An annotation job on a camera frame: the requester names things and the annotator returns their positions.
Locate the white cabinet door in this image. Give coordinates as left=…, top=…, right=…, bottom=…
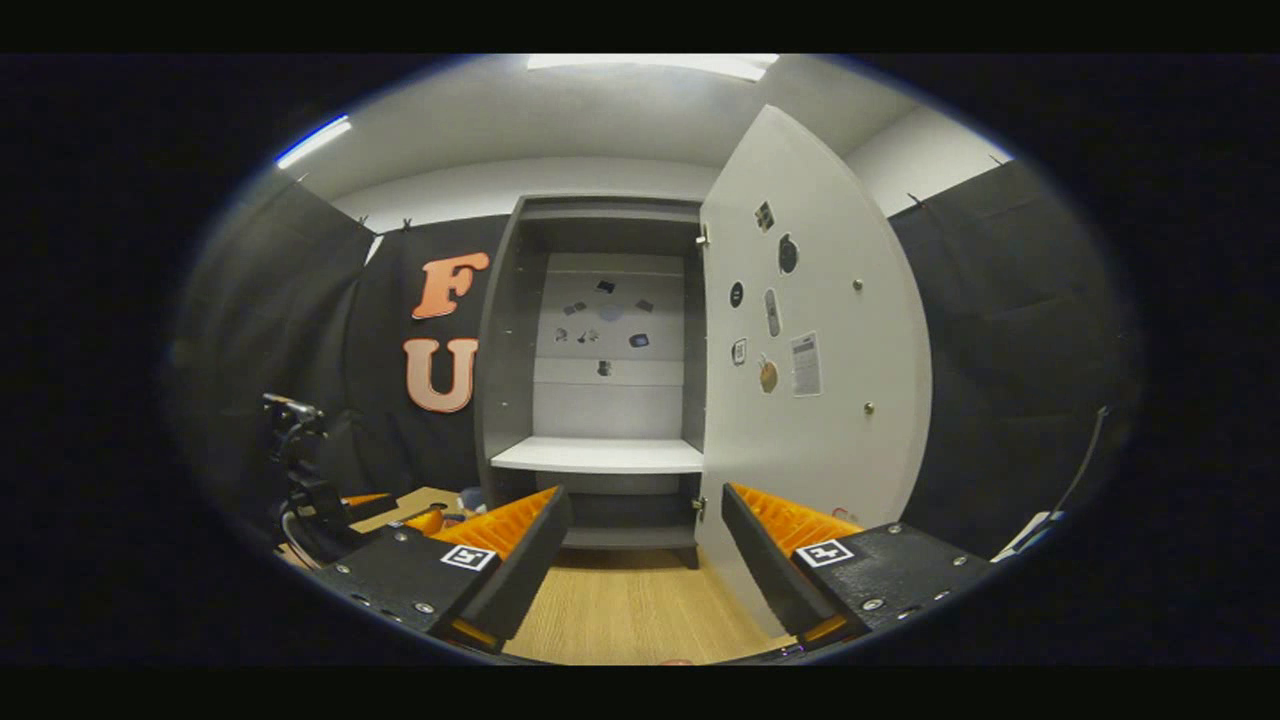
left=695, top=105, right=934, bottom=639

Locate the ceiling light panel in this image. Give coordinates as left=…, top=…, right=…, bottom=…
left=527, top=54, right=779, bottom=83

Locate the grey cabinet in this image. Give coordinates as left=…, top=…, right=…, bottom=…
left=474, top=195, right=709, bottom=571

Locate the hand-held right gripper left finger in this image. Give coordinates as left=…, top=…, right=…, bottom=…
left=318, top=485, right=574, bottom=656

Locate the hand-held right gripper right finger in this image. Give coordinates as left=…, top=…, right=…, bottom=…
left=720, top=482, right=996, bottom=653

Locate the white cabinet shelf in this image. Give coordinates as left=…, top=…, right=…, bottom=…
left=489, top=436, right=705, bottom=475

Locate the black backdrop cloth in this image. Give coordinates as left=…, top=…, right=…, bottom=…
left=170, top=160, right=1136, bottom=561

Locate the ceiling light strip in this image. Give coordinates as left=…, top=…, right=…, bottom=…
left=275, top=114, right=353, bottom=171

